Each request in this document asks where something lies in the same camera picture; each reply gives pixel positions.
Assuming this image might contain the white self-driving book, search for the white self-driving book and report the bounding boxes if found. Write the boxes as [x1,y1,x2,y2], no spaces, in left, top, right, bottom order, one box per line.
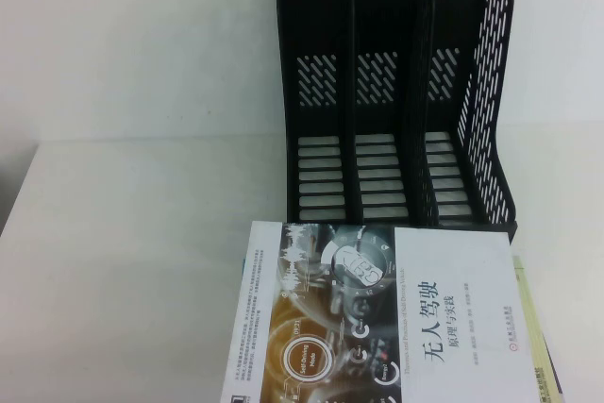
[220,219,562,403]

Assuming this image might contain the pale yellow book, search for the pale yellow book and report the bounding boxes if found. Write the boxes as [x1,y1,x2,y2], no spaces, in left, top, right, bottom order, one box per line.
[512,254,566,403]

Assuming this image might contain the black plastic book stand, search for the black plastic book stand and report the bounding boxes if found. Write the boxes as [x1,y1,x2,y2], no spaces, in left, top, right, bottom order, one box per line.
[276,0,521,246]

